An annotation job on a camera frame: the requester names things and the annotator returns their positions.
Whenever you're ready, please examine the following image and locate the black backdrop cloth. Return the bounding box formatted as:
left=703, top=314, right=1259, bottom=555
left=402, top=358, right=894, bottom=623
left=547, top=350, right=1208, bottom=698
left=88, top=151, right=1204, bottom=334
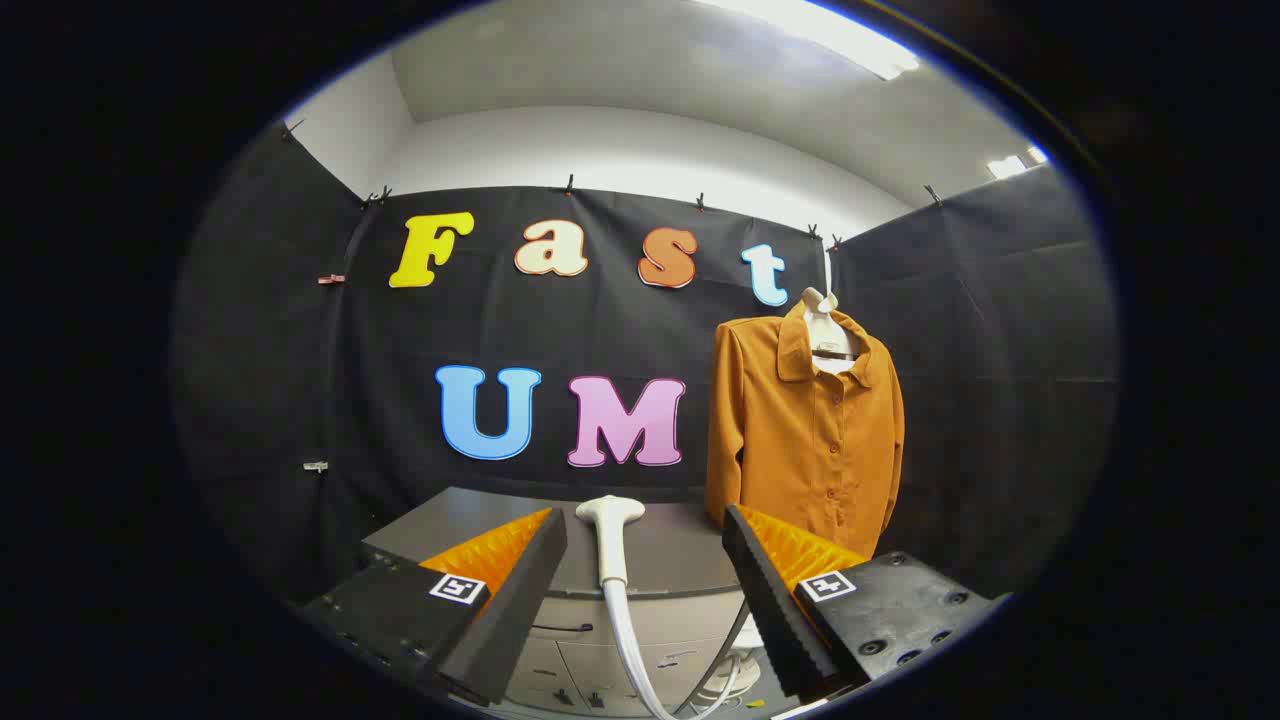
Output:
left=170, top=120, right=1119, bottom=601

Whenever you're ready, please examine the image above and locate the white garment steamer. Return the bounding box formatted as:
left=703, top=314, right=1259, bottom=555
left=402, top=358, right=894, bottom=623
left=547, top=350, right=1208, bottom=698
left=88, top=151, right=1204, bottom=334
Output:
left=575, top=495, right=763, bottom=720

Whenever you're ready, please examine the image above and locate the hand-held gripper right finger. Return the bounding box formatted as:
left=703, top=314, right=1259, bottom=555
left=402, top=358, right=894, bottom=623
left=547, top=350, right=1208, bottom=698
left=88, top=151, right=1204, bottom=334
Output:
left=720, top=503, right=1013, bottom=703

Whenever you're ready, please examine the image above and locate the white clothes hanger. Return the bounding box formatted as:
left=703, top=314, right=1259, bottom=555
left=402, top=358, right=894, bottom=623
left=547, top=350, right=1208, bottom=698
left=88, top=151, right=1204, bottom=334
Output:
left=800, top=287, right=861, bottom=363

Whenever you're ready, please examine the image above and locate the orange button shirt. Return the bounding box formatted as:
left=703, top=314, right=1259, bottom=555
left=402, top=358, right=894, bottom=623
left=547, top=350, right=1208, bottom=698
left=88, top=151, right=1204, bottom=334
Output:
left=705, top=300, right=906, bottom=561

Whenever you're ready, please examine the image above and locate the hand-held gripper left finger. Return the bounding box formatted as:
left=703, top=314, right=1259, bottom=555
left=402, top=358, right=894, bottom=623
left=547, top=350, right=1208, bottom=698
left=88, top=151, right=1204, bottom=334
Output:
left=298, top=507, right=569, bottom=709

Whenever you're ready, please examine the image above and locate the small ceiling light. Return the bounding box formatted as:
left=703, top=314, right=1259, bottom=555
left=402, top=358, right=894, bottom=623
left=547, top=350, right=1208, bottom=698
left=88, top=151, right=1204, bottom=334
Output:
left=988, top=147, right=1049, bottom=181

